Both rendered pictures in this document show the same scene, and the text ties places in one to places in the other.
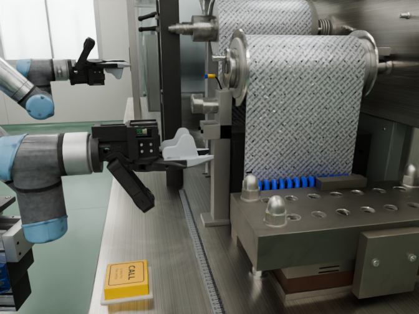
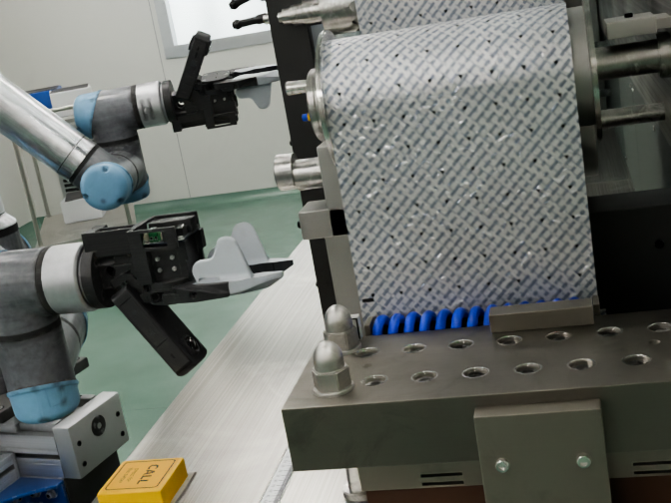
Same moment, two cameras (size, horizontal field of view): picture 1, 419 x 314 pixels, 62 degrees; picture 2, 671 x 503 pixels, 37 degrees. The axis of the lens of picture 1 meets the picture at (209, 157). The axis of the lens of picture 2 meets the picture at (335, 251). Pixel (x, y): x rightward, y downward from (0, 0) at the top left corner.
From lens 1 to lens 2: 0.55 m
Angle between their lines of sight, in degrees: 24
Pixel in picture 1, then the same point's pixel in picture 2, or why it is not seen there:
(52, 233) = (46, 407)
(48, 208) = (36, 366)
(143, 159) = (159, 283)
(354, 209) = (504, 366)
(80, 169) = (69, 302)
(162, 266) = (215, 472)
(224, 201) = not seen: hidden behind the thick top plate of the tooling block
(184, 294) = not seen: outside the picture
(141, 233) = (219, 420)
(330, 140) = (528, 229)
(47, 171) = (26, 307)
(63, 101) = not seen: hidden behind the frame
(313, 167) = (504, 285)
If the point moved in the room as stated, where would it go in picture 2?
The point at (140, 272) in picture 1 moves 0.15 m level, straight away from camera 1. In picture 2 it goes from (160, 474) to (203, 410)
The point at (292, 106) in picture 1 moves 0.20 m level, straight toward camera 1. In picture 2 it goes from (429, 167) to (305, 227)
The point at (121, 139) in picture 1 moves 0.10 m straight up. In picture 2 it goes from (127, 251) to (105, 157)
